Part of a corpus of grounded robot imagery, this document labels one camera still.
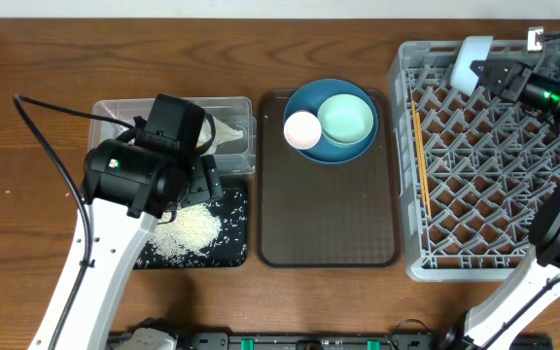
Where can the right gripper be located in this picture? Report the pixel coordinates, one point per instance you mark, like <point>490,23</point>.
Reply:
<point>511,90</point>

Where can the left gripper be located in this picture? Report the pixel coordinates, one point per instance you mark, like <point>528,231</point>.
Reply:
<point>203,182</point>

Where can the light blue bowl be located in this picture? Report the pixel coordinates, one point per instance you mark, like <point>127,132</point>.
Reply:
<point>473,48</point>

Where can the white rice pile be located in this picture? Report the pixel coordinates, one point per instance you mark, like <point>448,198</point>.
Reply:
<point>193,229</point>

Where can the white tissue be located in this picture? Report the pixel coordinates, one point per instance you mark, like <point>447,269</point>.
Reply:
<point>224,133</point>

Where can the wooden chopstick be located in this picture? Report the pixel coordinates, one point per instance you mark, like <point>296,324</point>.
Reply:
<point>414,109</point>
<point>423,166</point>

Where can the pink cup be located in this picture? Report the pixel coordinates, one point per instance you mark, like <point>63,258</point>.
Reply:
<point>302,130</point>

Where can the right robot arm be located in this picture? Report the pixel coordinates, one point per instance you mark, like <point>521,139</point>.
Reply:
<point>535,282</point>

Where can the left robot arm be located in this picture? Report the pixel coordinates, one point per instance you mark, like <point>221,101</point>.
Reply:
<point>127,189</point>

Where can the grey dishwasher rack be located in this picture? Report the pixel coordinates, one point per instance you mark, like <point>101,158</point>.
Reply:
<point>491,165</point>

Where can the clear plastic bin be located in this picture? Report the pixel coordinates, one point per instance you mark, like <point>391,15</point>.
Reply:
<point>232,158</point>

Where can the black plastic tray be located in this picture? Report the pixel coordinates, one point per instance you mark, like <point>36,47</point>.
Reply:
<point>229,249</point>

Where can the brown serving tray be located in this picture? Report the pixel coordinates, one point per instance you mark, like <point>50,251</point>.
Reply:
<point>312,214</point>

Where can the dark blue plate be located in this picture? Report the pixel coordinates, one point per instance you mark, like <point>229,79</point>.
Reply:
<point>309,98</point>

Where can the mint green bowl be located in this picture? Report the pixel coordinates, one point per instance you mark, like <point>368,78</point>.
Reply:
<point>346,120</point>

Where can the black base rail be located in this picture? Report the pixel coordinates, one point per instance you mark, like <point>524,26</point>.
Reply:
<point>154,339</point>

